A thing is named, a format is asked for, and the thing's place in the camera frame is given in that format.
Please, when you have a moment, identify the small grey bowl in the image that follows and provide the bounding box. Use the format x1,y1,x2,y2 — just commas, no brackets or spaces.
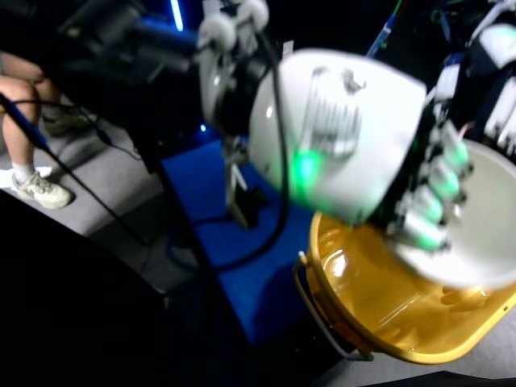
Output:
391,138,516,289

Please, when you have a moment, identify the yellow plastic bucket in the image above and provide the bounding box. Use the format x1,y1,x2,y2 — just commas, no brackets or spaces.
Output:
293,210,516,365

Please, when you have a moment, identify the blue table cover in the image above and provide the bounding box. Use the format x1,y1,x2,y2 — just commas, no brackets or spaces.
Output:
160,138,348,348

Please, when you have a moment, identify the blue light strip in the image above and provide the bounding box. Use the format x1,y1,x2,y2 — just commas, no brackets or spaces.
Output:
169,0,185,33

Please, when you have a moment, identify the person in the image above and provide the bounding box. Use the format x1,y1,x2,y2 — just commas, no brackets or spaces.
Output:
0,50,96,210

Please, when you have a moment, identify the black rounded cover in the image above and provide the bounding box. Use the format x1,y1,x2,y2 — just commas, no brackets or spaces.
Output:
0,189,205,387

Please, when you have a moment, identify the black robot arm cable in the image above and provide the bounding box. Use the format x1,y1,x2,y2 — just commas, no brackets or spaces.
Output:
168,31,292,272

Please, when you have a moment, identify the white bracket with black camera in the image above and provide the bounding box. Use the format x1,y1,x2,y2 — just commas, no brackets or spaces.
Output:
223,135,268,231

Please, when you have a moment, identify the thick black floor cable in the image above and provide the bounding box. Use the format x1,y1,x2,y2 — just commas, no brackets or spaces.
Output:
0,93,151,248

